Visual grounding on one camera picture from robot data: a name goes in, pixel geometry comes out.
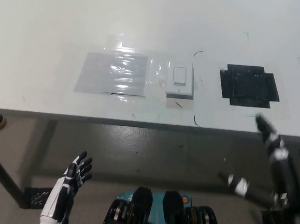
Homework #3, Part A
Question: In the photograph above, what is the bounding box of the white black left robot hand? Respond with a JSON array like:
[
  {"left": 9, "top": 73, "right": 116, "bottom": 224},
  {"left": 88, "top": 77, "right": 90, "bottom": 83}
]
[{"left": 39, "top": 147, "right": 95, "bottom": 224}]

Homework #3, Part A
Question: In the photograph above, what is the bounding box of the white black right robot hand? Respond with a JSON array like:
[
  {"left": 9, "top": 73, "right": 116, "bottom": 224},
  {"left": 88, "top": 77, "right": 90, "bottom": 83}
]
[{"left": 214, "top": 110, "right": 300, "bottom": 216}]

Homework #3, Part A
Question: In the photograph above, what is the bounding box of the black teal robot body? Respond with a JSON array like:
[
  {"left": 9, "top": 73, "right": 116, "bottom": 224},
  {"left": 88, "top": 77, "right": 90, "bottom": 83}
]
[{"left": 101, "top": 183, "right": 229, "bottom": 224}]

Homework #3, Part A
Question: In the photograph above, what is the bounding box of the black table foot plate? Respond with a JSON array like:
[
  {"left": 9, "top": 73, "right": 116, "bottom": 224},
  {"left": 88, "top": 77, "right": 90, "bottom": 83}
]
[{"left": 22, "top": 185, "right": 53, "bottom": 211}]

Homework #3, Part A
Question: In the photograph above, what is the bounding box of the black table leg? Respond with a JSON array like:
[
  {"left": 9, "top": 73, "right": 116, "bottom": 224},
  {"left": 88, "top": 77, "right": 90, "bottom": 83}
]
[{"left": 0, "top": 136, "right": 32, "bottom": 207}]

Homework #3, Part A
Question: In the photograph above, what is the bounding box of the black tape square patch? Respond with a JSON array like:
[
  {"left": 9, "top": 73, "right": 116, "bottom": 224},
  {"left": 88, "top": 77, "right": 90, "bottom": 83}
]
[{"left": 217, "top": 63, "right": 283, "bottom": 110}]

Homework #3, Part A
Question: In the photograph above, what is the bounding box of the grey taped sheet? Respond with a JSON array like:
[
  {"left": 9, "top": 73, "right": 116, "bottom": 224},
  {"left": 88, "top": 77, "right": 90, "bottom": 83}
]
[{"left": 73, "top": 49, "right": 150, "bottom": 99}]

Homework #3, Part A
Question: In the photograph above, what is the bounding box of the clear plastic film patch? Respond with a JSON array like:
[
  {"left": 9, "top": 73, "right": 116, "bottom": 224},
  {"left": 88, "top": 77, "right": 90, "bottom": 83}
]
[{"left": 146, "top": 56, "right": 170, "bottom": 88}]

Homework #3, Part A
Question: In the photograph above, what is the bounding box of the white wall switch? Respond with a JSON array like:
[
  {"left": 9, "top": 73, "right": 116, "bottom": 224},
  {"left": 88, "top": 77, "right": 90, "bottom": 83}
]
[{"left": 164, "top": 61, "right": 197, "bottom": 100}]

